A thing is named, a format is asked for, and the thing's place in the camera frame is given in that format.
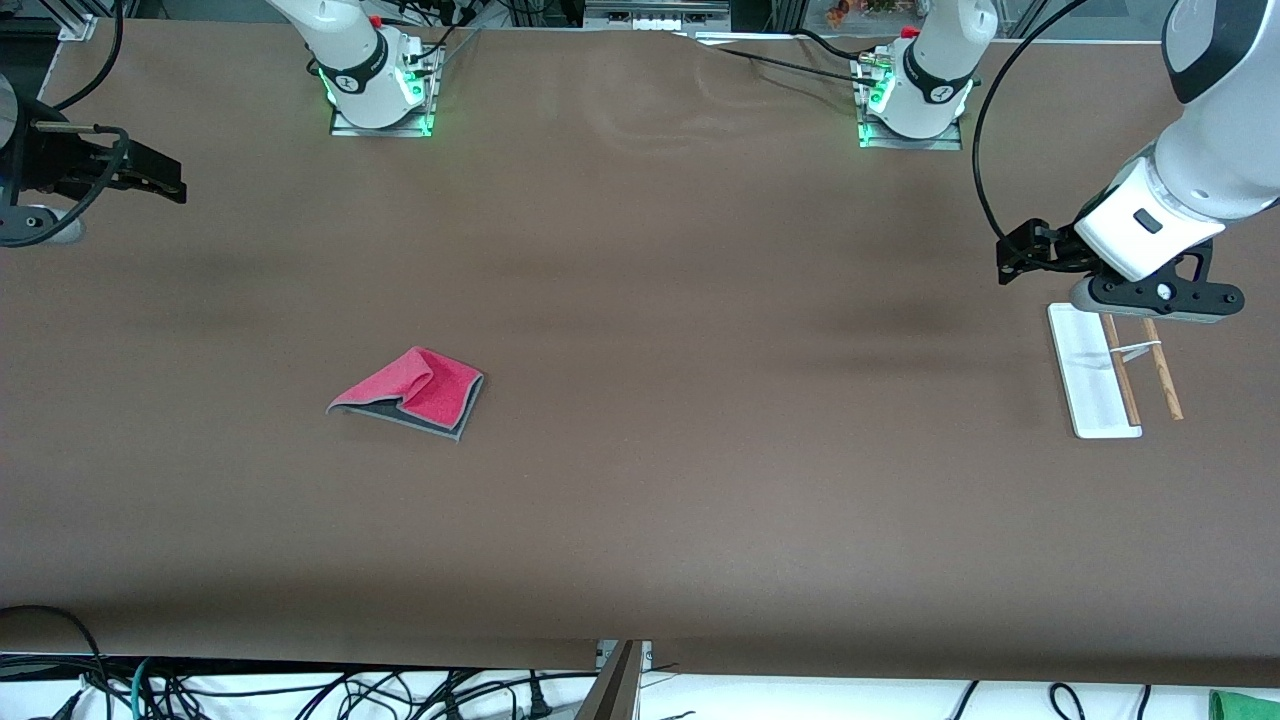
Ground white rack with wooden rods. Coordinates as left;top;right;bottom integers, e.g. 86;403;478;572
1047;303;1185;439

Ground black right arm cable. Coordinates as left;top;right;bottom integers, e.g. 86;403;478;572
30;0;133;217

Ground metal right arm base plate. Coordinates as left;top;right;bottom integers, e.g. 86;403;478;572
330;40;438;138

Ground white power strip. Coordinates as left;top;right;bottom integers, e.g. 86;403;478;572
585;0;731;33

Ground black looped floor cable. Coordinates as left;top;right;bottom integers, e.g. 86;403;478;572
0;604;113;720

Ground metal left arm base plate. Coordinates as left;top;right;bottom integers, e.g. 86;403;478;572
855;52;964;151

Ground black cable tangle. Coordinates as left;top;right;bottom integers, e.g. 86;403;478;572
150;668;601;720

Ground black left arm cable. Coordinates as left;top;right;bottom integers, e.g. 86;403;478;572
972;0;1091;246

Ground red and grey towel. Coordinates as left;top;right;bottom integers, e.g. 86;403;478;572
327;346;486;442

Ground black cable to arm base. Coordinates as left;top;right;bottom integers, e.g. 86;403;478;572
680;28;881;87

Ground green cloth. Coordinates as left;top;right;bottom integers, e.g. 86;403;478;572
1208;689;1280;720

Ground brown metal post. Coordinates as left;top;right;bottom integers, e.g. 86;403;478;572
575;640;646;720

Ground brown table cover sheet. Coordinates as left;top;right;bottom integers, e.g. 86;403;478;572
0;18;1280;689

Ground colourful background object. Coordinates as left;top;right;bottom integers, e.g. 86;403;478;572
825;0;906;27

